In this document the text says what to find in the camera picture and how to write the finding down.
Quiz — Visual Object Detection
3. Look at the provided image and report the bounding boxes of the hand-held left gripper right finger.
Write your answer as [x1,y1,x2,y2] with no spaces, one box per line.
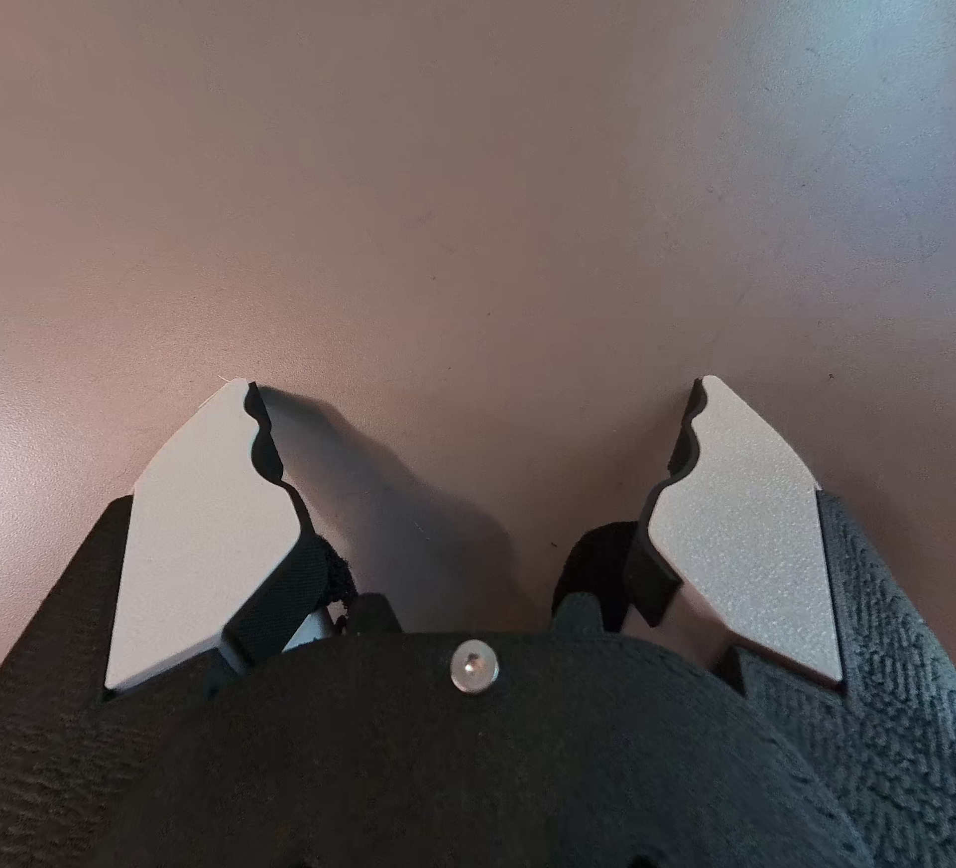
[622,374,846,686]

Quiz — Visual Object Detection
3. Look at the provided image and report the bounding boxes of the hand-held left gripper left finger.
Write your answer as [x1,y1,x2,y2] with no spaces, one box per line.
[103,378,336,693]

